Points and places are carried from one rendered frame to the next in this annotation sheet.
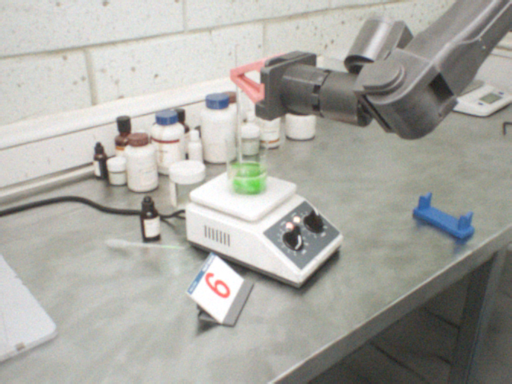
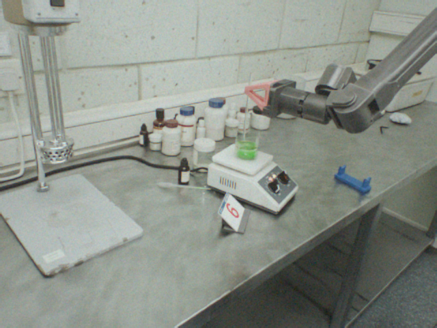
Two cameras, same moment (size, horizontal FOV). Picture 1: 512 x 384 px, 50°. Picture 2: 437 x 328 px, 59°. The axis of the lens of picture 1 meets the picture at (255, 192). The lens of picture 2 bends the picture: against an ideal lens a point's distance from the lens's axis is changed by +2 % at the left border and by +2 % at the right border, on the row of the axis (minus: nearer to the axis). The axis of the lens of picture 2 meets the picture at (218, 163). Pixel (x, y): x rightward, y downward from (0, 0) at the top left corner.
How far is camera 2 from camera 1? 0.20 m
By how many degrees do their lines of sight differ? 5
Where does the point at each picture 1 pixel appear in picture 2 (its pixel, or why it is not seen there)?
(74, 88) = (129, 88)
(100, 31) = (148, 55)
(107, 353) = (175, 245)
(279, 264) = (266, 200)
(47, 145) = (113, 123)
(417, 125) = (359, 126)
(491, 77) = not seen: hidden behind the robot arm
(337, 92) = (313, 104)
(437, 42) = (374, 81)
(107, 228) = (155, 175)
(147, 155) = (177, 133)
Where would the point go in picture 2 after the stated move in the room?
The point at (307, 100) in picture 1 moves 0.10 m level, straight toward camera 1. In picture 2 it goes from (294, 108) to (302, 125)
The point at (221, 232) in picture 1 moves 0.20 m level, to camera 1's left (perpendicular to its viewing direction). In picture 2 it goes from (231, 181) to (147, 176)
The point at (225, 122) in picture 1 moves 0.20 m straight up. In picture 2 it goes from (220, 116) to (226, 52)
